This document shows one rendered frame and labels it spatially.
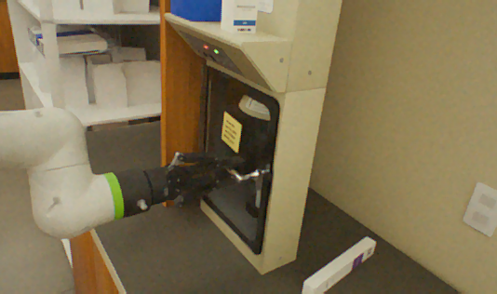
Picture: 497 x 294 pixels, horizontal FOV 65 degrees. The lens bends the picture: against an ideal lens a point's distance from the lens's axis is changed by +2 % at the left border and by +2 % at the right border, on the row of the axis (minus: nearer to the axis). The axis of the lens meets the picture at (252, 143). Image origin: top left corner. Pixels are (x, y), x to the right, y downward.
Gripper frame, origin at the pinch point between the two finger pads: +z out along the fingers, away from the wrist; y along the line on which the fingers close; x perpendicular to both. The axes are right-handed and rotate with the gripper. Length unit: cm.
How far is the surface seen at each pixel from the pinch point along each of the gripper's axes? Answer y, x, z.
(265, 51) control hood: 29.3, -10.8, -1.7
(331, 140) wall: -7.0, 11.6, 47.7
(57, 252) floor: -120, 137, -22
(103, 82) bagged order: -15, 118, 5
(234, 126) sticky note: 7.8, 4.6, 3.4
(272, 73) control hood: 25.1, -10.8, 0.4
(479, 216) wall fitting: -6, -37, 47
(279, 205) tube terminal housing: -6.1, -10.9, 7.2
